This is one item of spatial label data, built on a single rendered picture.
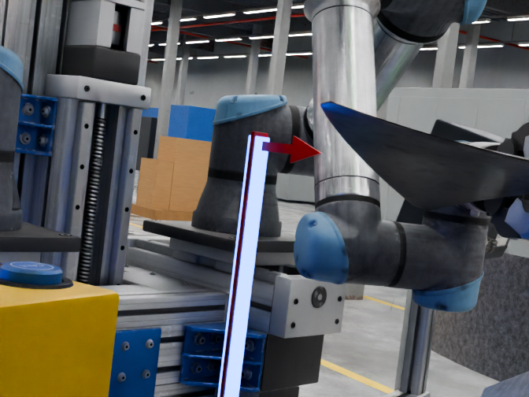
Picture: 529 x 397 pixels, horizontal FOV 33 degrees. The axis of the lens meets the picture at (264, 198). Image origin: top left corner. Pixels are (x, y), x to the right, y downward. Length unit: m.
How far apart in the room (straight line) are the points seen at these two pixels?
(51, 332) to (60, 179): 0.79
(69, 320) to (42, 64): 0.86
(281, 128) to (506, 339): 1.61
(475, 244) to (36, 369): 0.60
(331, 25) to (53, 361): 0.63
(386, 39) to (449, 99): 10.18
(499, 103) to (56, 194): 9.71
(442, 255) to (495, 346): 1.94
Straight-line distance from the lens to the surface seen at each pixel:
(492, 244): 1.37
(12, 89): 1.15
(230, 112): 1.44
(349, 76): 1.04
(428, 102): 11.68
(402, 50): 1.26
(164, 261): 1.52
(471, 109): 11.14
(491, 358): 2.94
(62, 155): 1.33
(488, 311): 2.95
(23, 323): 0.54
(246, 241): 0.78
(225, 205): 1.42
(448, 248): 1.01
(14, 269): 0.59
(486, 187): 0.78
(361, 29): 1.08
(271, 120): 1.44
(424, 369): 1.30
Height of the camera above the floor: 1.18
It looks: 3 degrees down
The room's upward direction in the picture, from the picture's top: 7 degrees clockwise
